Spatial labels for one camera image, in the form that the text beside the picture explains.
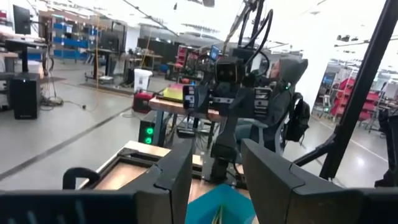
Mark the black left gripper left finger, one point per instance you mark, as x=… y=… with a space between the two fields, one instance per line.
x=140 y=208

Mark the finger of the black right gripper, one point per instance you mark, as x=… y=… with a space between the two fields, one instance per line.
x=262 y=102
x=190 y=96

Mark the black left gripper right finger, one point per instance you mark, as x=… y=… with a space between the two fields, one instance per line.
x=295 y=205

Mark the pink plastic bin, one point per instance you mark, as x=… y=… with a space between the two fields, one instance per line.
x=178 y=86

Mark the yellow plastic bin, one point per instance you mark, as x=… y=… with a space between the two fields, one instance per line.
x=173 y=94

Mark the wooden workbench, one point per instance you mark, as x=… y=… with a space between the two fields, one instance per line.
x=171 y=107

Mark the person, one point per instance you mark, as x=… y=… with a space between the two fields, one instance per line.
x=289 y=74

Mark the red parts bin rack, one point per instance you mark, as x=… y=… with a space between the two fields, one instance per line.
x=182 y=56

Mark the red toolbox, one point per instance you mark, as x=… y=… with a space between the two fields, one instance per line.
x=142 y=101

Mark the monitor with blue screen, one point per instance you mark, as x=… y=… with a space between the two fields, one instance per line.
x=214 y=53

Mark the white bucket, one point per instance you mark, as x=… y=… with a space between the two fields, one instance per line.
x=142 y=79

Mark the black computer with green lights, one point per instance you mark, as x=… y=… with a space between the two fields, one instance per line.
x=148 y=130

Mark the wooden desk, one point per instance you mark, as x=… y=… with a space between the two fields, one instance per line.
x=146 y=56

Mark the teal plastic bin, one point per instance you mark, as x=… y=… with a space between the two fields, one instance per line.
x=224 y=202

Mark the red shelving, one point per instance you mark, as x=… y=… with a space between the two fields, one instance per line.
x=348 y=93

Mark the black desk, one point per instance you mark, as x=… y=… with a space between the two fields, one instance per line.
x=102 y=51

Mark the black articulated machine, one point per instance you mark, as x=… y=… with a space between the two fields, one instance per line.
x=388 y=149

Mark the blue storage bin rack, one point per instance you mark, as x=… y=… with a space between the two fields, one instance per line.
x=71 y=42

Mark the black computer tower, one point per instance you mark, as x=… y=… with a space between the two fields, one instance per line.
x=24 y=96

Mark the wooden-top grey desk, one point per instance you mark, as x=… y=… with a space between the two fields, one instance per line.
x=18 y=43

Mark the black desk monitor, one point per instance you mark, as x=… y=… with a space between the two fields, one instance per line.
x=21 y=20

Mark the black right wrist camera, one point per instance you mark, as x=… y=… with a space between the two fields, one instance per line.
x=228 y=70

